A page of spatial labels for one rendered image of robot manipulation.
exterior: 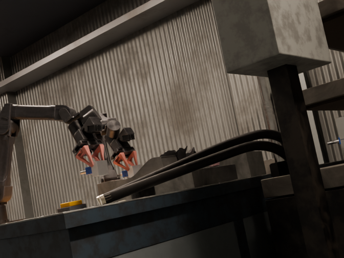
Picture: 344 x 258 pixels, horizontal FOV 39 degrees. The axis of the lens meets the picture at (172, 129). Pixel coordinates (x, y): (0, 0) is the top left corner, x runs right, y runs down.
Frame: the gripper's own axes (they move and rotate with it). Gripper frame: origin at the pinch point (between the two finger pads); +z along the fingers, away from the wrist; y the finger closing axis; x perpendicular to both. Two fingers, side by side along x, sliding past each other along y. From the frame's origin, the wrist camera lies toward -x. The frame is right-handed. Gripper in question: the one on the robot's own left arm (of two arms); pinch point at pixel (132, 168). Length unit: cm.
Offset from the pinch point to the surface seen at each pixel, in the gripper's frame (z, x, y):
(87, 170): 3.9, -8.6, -31.4
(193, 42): -137, 26, 188
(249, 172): 32, -30, 25
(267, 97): 29, -71, -7
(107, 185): 6.8, -0.9, -19.1
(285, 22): 32, -99, -35
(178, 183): 30.2, -30.4, -19.1
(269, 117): 34, -66, -7
